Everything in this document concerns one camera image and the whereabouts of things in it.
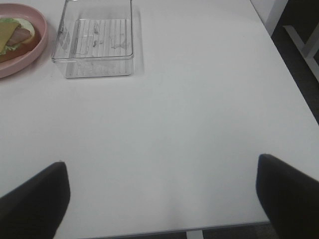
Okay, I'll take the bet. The bacon strip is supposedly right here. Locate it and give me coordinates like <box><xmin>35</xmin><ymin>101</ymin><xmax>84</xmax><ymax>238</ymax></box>
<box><xmin>6</xmin><ymin>28</ymin><xmax>31</xmax><ymax>46</ymax></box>

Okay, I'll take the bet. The white table leg frame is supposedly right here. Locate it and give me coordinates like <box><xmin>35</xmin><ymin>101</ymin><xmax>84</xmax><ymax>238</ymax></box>
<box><xmin>283</xmin><ymin>24</ymin><xmax>319</xmax><ymax>81</ymax></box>

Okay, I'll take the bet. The bread slice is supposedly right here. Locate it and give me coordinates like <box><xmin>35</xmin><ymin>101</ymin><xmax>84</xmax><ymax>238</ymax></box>
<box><xmin>15</xmin><ymin>18</ymin><xmax>35</xmax><ymax>43</ymax></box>

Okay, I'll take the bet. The yellow cheese slice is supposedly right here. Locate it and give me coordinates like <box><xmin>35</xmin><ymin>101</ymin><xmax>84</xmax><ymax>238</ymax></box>
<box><xmin>0</xmin><ymin>22</ymin><xmax>20</xmax><ymax>52</ymax></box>

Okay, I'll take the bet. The pink round plate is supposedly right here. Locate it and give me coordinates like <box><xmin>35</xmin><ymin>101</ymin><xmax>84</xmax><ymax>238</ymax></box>
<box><xmin>0</xmin><ymin>3</ymin><xmax>48</xmax><ymax>78</ymax></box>

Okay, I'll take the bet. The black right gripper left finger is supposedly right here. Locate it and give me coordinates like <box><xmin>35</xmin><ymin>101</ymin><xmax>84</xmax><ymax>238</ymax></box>
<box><xmin>0</xmin><ymin>162</ymin><xmax>71</xmax><ymax>239</ymax></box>

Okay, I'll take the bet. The right clear plastic tray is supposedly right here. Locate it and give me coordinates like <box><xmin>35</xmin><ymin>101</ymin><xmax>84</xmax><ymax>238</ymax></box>
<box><xmin>51</xmin><ymin>0</ymin><xmax>134</xmax><ymax>79</ymax></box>

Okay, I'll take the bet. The white table support bracket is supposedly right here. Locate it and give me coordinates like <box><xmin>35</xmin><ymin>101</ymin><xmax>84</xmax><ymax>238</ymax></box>
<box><xmin>186</xmin><ymin>230</ymin><xmax>204</xmax><ymax>239</ymax></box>

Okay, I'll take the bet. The green lettuce leaf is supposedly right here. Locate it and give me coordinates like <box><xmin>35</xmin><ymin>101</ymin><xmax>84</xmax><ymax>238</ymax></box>
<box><xmin>0</xmin><ymin>18</ymin><xmax>20</xmax><ymax>55</ymax></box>

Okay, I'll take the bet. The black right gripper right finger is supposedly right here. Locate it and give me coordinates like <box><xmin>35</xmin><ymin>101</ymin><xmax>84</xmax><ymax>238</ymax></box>
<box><xmin>256</xmin><ymin>154</ymin><xmax>319</xmax><ymax>239</ymax></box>

